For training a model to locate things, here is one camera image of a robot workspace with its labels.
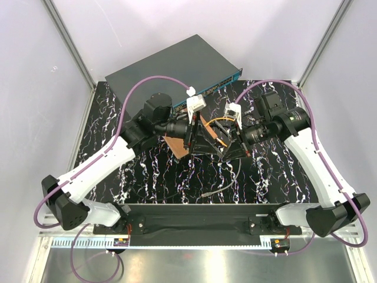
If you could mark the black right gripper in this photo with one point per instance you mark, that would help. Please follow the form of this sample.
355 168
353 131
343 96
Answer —
237 150

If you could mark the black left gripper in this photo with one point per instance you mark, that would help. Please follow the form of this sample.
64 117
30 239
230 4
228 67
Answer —
195 144

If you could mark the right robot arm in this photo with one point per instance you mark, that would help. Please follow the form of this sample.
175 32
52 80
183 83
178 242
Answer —
338 204

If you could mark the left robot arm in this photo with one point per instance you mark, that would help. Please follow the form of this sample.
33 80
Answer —
66 196

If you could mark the wooden board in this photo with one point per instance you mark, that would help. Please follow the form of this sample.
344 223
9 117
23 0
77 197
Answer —
179 144

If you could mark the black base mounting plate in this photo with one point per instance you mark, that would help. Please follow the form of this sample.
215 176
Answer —
204 225

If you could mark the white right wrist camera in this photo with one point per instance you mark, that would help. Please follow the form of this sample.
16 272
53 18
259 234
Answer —
234 111

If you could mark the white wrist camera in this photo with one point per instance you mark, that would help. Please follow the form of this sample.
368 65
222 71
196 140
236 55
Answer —
234 111
194 103

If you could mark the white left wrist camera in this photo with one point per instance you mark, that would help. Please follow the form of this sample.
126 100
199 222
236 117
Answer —
194 103

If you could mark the dark grey network switch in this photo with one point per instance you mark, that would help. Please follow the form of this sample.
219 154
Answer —
190 62

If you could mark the aluminium frame rail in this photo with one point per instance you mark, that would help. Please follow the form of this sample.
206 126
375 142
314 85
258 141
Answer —
68 41

